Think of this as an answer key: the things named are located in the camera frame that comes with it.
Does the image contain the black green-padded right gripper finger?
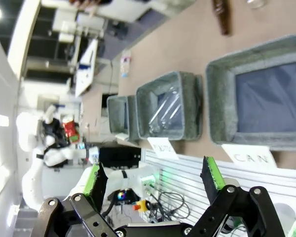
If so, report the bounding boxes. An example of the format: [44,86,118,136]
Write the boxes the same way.
[189,155,286,237]

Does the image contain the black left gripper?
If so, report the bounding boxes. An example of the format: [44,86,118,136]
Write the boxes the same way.
[37,118,125,237]

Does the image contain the red drink can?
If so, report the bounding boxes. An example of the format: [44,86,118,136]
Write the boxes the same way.
[62,116,81,144]

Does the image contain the white CAN paper label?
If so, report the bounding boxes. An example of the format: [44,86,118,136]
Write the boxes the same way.
[221,143,278,169]

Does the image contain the small grey felt basket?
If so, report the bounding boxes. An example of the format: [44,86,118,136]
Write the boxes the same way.
[106,94,139,143]

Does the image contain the large grey felt basket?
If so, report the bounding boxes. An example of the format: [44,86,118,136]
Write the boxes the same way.
[205,34,296,152]

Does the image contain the medium grey felt basket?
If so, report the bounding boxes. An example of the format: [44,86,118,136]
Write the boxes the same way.
[135,71,204,143]

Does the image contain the clear plastic waste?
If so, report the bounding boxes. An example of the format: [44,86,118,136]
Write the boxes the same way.
[148,85,184,133]

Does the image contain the white slotted table panel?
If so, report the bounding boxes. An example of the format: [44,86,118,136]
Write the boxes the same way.
[140,147,296,237]

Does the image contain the black device with coloured lens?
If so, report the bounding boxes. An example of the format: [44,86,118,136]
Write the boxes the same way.
[107,187,141,206]

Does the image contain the small white paper label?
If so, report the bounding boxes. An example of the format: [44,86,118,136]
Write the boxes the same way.
[114,132,130,142]

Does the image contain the red yellow emergency stop button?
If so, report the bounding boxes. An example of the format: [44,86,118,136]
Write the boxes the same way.
[133,199,151,212]

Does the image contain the white PLASTIC paper label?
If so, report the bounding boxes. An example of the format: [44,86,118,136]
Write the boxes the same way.
[147,137,180,161]

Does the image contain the brown glass bottle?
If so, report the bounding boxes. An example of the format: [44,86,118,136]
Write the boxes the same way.
[211,0,234,37]

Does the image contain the black tangled cables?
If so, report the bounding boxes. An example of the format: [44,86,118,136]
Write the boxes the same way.
[147,190,191,223]

